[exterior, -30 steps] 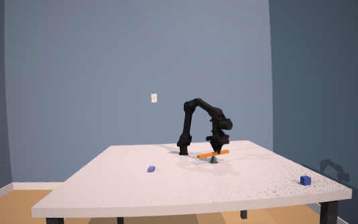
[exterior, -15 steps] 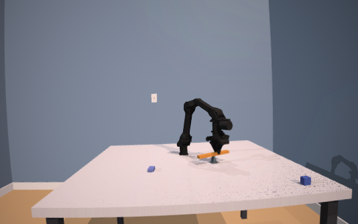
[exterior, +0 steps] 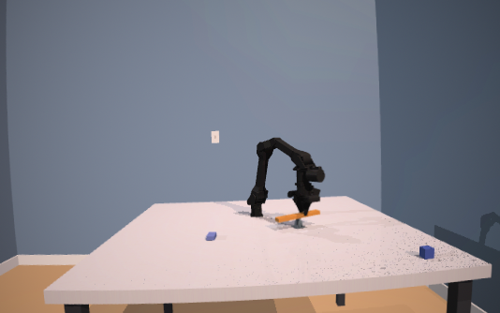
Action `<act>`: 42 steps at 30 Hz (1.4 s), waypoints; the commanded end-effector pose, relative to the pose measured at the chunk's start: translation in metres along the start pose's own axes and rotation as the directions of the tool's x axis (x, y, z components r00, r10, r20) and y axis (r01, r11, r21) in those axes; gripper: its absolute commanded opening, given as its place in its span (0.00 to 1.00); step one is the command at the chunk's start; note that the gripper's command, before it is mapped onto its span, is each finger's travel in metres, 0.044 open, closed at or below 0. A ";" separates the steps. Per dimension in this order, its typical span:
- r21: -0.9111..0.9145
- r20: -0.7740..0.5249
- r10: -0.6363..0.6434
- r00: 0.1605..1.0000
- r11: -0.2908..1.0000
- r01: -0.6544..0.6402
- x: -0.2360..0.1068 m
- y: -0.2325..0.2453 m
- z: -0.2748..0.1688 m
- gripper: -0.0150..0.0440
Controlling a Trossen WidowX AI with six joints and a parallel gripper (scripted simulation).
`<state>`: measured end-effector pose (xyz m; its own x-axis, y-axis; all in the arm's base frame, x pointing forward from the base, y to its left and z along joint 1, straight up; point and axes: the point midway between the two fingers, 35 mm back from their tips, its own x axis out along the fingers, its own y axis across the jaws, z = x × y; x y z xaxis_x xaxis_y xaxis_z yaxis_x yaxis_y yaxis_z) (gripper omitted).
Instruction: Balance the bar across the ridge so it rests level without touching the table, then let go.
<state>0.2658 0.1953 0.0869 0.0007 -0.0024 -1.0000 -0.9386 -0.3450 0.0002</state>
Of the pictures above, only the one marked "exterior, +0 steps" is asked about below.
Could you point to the orange bar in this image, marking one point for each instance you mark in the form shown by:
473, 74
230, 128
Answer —
281, 219

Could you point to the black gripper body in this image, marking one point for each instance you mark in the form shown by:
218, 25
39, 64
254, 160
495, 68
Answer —
302, 192

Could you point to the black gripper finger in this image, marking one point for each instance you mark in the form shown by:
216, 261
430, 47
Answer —
298, 204
305, 206

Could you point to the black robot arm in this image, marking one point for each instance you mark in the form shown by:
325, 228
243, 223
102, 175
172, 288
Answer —
305, 167

